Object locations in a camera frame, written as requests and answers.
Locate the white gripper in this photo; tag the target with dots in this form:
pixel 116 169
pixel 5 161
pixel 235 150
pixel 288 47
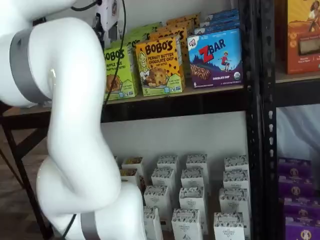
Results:
pixel 107 15

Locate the green Bobo's apple pie box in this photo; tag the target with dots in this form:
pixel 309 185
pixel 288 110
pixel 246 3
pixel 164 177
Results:
pixel 120 75
pixel 148 27
pixel 131 43
pixel 140 35

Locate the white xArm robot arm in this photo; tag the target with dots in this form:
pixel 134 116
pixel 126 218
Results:
pixel 62 75

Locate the yellow Bobo's peanut butter box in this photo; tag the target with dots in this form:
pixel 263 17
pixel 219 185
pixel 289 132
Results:
pixel 175 32
pixel 178 24
pixel 160 67
pixel 183 18

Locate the black metal shelf rack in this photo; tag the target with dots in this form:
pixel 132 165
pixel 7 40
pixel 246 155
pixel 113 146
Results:
pixel 297 92
pixel 175 110

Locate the blue Zbar snack box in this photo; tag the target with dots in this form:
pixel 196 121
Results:
pixel 220 20
pixel 215 60
pixel 222 14
pixel 217 27

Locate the wooden shelf board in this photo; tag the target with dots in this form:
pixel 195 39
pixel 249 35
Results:
pixel 212 90

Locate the yellow white granola box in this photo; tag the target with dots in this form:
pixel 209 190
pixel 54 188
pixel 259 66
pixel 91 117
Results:
pixel 132 161
pixel 128 175

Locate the white organic pantry box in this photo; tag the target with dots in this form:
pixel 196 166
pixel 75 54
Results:
pixel 186 225
pixel 152 222
pixel 236 162
pixel 191 197
pixel 234 200
pixel 236 180
pixel 228 227
pixel 192 177
pixel 156 197
pixel 162 177
pixel 196 161
pixel 167 162

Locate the large orange snack box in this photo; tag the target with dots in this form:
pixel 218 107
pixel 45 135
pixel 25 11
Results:
pixel 300 37

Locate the purple snack box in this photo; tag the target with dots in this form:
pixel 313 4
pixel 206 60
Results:
pixel 302 228
pixel 296 186
pixel 302 207
pixel 295 167

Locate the translucent plastic sheet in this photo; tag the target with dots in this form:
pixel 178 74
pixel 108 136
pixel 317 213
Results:
pixel 295 130

